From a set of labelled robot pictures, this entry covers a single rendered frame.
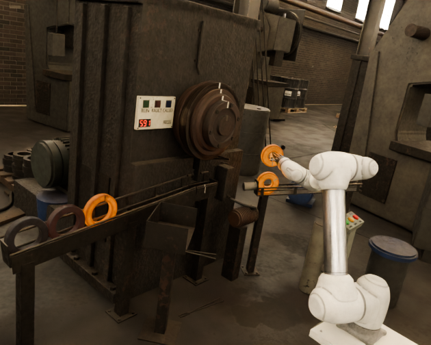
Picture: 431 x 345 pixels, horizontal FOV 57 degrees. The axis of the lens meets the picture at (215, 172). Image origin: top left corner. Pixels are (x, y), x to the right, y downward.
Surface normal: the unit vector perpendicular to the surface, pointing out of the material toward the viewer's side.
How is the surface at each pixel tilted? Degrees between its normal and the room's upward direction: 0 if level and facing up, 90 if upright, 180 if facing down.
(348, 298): 62
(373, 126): 90
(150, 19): 90
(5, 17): 90
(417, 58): 90
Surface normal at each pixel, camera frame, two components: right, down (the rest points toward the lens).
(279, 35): 0.66, 0.34
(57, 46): 0.84, 0.27
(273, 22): -0.73, 0.10
